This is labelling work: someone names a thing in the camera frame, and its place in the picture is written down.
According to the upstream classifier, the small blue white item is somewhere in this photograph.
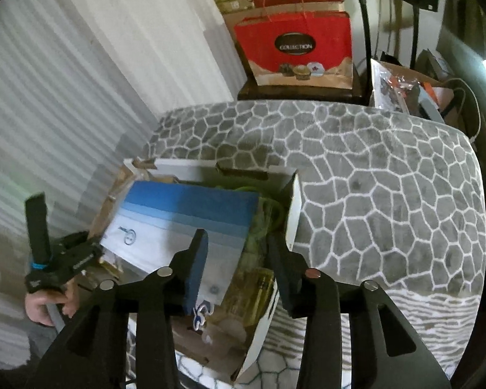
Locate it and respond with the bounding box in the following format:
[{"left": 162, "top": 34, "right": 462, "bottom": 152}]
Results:
[{"left": 192, "top": 302, "right": 215, "bottom": 332}]

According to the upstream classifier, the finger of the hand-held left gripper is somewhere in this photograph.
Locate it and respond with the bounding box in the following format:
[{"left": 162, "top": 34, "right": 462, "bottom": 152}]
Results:
[{"left": 24, "top": 194, "right": 52, "bottom": 267}]

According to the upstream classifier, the clear bag of parts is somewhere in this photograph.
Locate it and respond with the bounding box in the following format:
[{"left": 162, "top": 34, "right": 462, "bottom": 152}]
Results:
[{"left": 368, "top": 59, "right": 422, "bottom": 111}]

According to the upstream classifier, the blue and white box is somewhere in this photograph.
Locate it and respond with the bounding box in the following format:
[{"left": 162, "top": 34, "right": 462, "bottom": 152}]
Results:
[{"left": 99, "top": 181, "right": 261, "bottom": 306}]

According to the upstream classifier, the white curtain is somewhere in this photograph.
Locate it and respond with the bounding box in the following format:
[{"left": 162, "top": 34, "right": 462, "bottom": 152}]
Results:
[{"left": 0, "top": 0, "right": 248, "bottom": 373}]

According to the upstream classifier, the dark wooden stool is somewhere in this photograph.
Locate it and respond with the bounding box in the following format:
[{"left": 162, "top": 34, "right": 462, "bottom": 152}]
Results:
[{"left": 238, "top": 77, "right": 367, "bottom": 104}]

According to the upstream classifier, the white cardboard box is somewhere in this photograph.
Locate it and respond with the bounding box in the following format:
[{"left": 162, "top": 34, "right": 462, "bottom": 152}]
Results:
[{"left": 87, "top": 157, "right": 302, "bottom": 385}]

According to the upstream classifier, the green cord bundle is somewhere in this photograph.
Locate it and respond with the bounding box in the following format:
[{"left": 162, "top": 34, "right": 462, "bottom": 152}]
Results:
[{"left": 223, "top": 184, "right": 286, "bottom": 244}]

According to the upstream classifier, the grey patterned blanket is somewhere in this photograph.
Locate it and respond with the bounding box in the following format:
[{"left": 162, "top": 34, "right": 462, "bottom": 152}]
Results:
[{"left": 125, "top": 99, "right": 486, "bottom": 389}]

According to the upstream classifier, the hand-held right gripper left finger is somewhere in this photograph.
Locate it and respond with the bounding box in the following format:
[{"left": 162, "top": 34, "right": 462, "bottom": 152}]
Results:
[{"left": 24, "top": 228, "right": 210, "bottom": 389}]

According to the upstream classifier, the open brown cardboard box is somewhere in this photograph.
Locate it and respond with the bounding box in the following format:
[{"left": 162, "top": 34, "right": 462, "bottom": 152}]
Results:
[{"left": 373, "top": 61, "right": 455, "bottom": 123}]

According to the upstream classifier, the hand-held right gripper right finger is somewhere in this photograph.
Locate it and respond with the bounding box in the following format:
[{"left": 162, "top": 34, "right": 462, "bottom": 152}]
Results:
[{"left": 266, "top": 233, "right": 452, "bottom": 389}]

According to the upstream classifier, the red paper bag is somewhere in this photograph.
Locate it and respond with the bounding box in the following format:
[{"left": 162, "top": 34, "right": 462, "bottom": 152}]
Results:
[{"left": 234, "top": 2, "right": 354, "bottom": 89}]

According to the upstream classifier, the person's left hand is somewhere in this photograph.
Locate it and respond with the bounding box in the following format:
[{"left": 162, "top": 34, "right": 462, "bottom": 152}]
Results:
[{"left": 24, "top": 281, "right": 80, "bottom": 327}]

